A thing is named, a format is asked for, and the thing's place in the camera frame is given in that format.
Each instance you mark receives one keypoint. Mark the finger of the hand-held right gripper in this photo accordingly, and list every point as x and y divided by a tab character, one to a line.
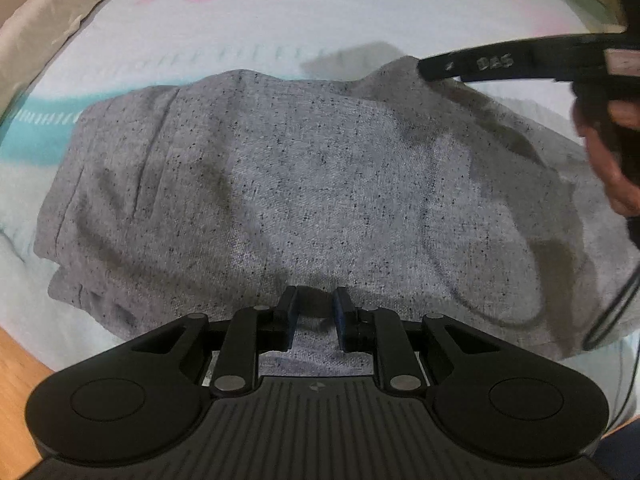
500	64

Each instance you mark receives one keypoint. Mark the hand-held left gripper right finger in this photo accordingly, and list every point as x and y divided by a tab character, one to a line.
341	320

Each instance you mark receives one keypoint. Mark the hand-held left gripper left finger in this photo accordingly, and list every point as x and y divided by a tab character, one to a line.
291	320

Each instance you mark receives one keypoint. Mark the grey speckled pants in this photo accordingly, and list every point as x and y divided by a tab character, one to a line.
300	185

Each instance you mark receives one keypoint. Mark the person's right hand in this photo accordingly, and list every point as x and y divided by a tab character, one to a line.
607	170

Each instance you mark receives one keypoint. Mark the floral printed blanket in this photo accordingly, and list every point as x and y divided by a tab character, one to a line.
150	35

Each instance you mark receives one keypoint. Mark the long beige pillow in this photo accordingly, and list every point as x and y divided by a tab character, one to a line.
45	25

